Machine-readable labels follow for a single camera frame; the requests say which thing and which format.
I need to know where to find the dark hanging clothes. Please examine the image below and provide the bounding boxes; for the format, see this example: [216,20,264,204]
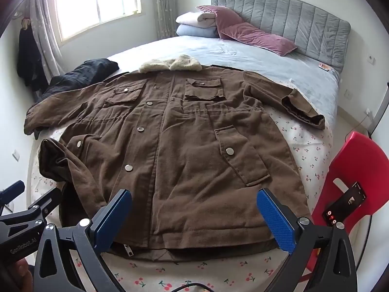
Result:
[17,18,49,93]

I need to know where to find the grey padded headboard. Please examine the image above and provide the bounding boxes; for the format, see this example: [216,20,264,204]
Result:
[211,0,351,73]

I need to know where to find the black jacket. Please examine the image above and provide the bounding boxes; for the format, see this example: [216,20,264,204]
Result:
[33,58,120,140]

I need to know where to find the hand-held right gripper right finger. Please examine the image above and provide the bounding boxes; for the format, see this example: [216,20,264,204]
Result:
[256,188,359,292]

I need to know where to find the window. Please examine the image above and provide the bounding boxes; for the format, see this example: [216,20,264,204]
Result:
[55,0,143,41]

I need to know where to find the pink velvet pillow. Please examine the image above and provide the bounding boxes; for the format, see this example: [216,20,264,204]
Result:
[220,23,298,57]
[196,4,245,40]

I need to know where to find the brown blanket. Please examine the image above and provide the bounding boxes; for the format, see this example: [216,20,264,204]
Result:
[24,54,326,260]

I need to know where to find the black smartphone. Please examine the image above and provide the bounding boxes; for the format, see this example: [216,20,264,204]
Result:
[323,182,368,226]

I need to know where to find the cherry print bed sheet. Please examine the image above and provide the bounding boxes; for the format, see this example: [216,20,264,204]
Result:
[27,109,335,292]

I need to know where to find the grey patterned curtain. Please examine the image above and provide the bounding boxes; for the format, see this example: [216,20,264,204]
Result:
[152,0,178,40]

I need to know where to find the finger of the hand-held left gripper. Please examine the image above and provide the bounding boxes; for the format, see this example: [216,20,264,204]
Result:
[0,180,26,212]
[27,186,63,219]

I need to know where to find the white folded blanket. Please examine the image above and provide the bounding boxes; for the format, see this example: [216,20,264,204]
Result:
[176,11,218,28]

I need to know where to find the sheer white curtain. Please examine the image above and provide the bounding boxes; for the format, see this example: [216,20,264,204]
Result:
[29,0,66,80]

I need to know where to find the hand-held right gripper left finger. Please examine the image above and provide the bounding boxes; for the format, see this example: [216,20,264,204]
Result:
[33,189,133,292]

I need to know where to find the person's left hand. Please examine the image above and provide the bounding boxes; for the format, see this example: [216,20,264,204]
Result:
[6,257,35,292]

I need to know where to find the blue folded blanket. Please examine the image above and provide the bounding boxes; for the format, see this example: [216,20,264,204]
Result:
[176,24,220,39]

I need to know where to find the red plastic chair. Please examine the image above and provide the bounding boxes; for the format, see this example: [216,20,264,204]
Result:
[307,131,389,271]

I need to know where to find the black cable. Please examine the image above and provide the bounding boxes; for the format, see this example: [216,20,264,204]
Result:
[173,282,215,292]

